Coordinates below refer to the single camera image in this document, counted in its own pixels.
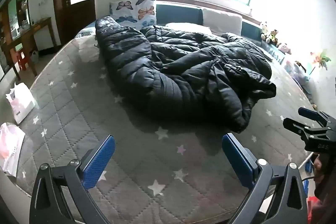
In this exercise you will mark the grey star quilted mattress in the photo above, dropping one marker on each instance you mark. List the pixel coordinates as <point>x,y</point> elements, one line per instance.
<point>86,113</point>

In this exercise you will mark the small butterfly print pillow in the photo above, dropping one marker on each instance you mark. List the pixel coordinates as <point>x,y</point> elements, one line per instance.
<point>189,26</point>

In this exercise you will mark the person's right hand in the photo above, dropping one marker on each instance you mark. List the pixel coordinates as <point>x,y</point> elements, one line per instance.
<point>317,166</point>

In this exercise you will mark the black puffer jacket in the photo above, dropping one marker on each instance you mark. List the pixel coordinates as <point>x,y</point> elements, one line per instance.
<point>183,69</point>

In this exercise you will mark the green yellow plush toy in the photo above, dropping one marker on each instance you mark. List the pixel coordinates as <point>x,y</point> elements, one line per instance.
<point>273,36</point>

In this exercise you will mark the wooden desk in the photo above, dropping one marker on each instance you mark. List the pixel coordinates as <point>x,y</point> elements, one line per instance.
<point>39,26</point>

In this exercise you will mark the black white plush toy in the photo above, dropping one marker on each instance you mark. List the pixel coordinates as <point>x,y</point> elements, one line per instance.
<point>264,29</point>

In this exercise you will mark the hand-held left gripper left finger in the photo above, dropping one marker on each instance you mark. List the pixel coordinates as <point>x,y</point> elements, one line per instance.
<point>101,158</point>

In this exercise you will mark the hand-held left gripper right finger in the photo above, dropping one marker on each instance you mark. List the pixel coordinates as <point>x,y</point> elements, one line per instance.
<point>237,158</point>

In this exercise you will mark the blue padded headboard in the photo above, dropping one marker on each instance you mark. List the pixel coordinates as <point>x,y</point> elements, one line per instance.
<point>178,14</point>

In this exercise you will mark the dark wooden door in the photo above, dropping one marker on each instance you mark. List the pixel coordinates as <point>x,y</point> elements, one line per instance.
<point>76,14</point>

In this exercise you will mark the pink plush toy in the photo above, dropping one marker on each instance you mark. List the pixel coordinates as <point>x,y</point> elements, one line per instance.
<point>284,48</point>

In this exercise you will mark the small white bin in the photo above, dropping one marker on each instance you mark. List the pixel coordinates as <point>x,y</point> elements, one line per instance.
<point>34,56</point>

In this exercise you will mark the beige cushion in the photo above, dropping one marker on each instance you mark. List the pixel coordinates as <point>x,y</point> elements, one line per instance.
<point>223,19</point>

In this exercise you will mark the pink white plastic bag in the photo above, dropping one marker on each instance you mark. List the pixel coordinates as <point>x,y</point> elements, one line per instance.
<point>10,145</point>

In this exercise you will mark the red plastic stool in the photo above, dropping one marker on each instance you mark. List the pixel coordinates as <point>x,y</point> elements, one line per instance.
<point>22,60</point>
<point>313,207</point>

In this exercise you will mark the clear storage box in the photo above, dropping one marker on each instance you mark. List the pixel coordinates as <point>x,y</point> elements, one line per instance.
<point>298,70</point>

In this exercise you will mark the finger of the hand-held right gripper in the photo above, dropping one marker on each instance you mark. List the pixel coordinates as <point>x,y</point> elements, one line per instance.
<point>311,113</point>
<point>296,125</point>

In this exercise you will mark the large butterfly print pillow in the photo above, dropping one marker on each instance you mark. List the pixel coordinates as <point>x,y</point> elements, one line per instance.
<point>136,10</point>

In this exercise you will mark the artificial flower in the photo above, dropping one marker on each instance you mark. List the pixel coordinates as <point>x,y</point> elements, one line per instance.
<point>320,57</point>

